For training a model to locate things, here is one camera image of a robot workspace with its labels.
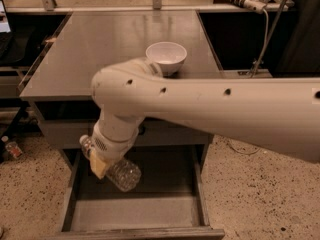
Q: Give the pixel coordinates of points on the small bottle on floor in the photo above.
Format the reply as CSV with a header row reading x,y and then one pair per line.
x,y
11,147

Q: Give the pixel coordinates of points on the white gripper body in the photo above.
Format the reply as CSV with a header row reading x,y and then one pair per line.
x,y
107,146

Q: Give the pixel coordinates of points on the white ceramic bowl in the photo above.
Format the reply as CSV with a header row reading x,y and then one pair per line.
x,y
169,56

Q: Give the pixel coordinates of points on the grey drawer cabinet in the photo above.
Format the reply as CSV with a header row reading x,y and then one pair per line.
x,y
59,89

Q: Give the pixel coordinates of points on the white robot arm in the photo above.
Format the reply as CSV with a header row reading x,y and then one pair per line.
x,y
279,114

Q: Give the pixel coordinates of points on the laptop computer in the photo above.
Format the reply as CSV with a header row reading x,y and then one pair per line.
x,y
6,34

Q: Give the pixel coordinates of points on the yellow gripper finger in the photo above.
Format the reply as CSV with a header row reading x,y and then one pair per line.
x,y
98,166

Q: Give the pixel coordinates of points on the clear plastic water bottle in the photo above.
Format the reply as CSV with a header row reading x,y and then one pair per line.
x,y
124,174

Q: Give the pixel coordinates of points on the open grey middle drawer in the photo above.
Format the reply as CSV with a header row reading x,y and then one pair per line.
x,y
167,204

